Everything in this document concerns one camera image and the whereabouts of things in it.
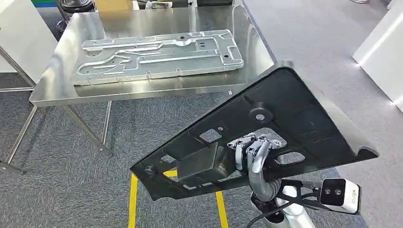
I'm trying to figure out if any yellow floor tape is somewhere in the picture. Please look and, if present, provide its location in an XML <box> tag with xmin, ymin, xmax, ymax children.
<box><xmin>127</xmin><ymin>169</ymin><xmax>230</xmax><ymax>228</ymax></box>

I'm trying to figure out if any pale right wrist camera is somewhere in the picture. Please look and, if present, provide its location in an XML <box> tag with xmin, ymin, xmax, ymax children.
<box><xmin>318</xmin><ymin>178</ymin><xmax>362</xmax><ymax>216</ymax></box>

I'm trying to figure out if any plain white board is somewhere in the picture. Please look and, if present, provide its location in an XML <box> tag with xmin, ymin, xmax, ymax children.
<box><xmin>352</xmin><ymin>0</ymin><xmax>403</xmax><ymax>113</ymax></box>

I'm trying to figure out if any brown cardboard box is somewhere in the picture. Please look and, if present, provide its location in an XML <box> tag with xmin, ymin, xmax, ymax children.
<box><xmin>94</xmin><ymin>0</ymin><xmax>134</xmax><ymax>13</ymax></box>

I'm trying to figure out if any black plastic plate with cutouts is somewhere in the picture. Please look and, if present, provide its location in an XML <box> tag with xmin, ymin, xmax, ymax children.
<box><xmin>129</xmin><ymin>66</ymin><xmax>380</xmax><ymax>202</ymax></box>

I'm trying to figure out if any small silver metal object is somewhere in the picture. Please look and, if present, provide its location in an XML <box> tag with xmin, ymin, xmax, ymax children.
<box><xmin>144</xmin><ymin>0</ymin><xmax>173</xmax><ymax>10</ymax></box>

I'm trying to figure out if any black chair base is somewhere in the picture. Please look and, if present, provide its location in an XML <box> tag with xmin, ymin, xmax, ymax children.
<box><xmin>56</xmin><ymin>0</ymin><xmax>96</xmax><ymax>33</ymax></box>

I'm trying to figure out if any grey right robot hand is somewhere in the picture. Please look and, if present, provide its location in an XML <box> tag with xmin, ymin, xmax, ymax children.
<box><xmin>226</xmin><ymin>132</ymin><xmax>283</xmax><ymax>202</ymax></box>

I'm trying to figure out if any stamped silver metal panel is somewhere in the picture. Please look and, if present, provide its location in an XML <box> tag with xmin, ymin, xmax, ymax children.
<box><xmin>70</xmin><ymin>28</ymin><xmax>245</xmax><ymax>86</ymax></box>

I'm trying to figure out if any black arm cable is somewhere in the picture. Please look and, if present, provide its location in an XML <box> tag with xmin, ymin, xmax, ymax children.
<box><xmin>245</xmin><ymin>199</ymin><xmax>297</xmax><ymax>228</ymax></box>

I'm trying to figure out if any steel table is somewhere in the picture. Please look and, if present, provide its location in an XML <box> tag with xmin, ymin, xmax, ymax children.
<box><xmin>0</xmin><ymin>4</ymin><xmax>278</xmax><ymax>176</ymax></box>

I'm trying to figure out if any white board with steel frame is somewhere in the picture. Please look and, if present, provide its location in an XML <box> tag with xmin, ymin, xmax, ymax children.
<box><xmin>0</xmin><ymin>0</ymin><xmax>59</xmax><ymax>94</ymax></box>

